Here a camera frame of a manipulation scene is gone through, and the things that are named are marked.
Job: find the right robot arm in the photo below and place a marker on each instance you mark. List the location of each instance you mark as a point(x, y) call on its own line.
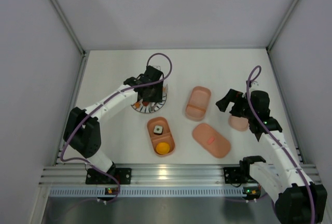
point(296, 197)

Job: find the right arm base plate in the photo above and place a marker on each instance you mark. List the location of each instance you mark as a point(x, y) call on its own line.
point(237, 175)

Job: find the sushi roll piece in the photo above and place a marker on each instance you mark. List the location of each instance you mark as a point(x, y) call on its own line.
point(158, 130)

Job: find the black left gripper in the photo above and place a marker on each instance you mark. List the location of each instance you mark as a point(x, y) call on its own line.
point(151, 95)

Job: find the pink divided lunch box tray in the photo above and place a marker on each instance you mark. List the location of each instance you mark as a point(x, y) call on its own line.
point(198, 103)

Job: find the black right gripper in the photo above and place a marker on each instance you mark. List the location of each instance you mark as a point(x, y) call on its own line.
point(236, 103)

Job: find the blue striped white plate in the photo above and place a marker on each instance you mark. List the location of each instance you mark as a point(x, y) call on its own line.
point(152, 107)

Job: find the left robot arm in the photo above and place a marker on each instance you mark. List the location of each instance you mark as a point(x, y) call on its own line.
point(83, 127)

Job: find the pink lunch box lid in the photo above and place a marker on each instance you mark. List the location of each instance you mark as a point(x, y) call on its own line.
point(212, 141)

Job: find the light pink inner lid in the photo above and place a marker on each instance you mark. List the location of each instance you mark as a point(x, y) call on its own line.
point(238, 123)

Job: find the left aluminium frame post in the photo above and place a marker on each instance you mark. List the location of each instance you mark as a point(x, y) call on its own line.
point(59, 11)

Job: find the orange round dumpling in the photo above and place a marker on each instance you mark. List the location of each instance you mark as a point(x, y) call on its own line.
point(163, 148)

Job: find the aluminium mounting rail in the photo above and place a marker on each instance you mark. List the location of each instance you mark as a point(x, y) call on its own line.
point(167, 175)

